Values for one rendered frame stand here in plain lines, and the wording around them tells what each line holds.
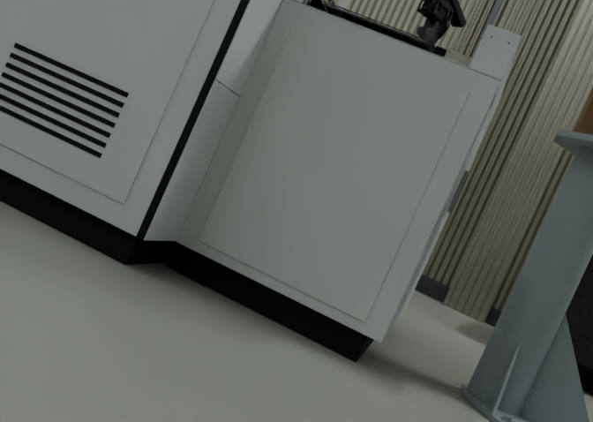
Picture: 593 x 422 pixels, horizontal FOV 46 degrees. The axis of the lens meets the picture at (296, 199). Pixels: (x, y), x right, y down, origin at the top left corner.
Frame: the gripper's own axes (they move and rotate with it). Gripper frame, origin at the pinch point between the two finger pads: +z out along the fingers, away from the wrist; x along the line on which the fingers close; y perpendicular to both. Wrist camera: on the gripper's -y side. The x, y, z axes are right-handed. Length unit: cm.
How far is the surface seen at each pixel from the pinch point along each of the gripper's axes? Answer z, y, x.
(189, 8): 26, 75, -7
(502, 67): 5.0, 8.5, 37.1
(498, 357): 77, -28, 49
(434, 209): 47, 14, 40
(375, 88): 23.7, 30.0, 18.9
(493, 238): 36, -255, -121
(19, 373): 91, 114, 71
